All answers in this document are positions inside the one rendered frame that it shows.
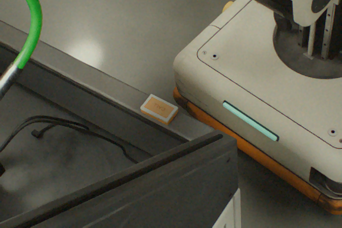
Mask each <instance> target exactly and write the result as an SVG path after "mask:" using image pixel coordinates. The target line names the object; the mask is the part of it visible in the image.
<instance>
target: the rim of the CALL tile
mask: <svg viewBox="0 0 342 228"><path fill-rule="evenodd" d="M151 97H154V98H155V99H157V100H160V101H162V102H163V103H166V104H167V105H169V106H171V107H173V108H174V110H173V111H172V112H171V113H170V114H169V116H168V117H167V119H166V118H164V117H162V116H160V115H158V114H156V113H154V112H152V111H151V110H149V109H147V108H145V107H144V106H145V105H146V103H147V102H148V101H149V100H150V98H151ZM141 109H142V110H143V111H145V112H147V113H149V114H151V115H153V116H155V117H157V118H158V119H160V120H162V121H164V122H167V123H168V121H169V120H170V119H171V117H172V116H173V115H174V114H175V112H176V111H177V109H178V108H177V107H176V106H174V105H172V104H170V103H168V102H166V101H164V100H162V99H160V98H159V97H156V96H154V95H152V94H151V95H150V96H149V97H148V99H147V100H146V101H145V102H144V103H143V105H142V106H141Z"/></svg>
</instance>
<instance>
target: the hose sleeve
mask: <svg viewBox="0 0 342 228"><path fill-rule="evenodd" d="M23 70H24V69H23V68H22V69H20V68H18V67H17V66H15V65H14V63H13V62H11V64H10V65H9V66H8V67H7V68H6V70H5V72H4V73H2V75H1V77H0V101H1V99H2V98H3V97H4V95H5V94H6V93H7V91H8V89H10V87H11V86H12V85H13V83H14V82H15V81H16V80H17V79H18V78H19V76H20V74H21V73H22V71H23Z"/></svg>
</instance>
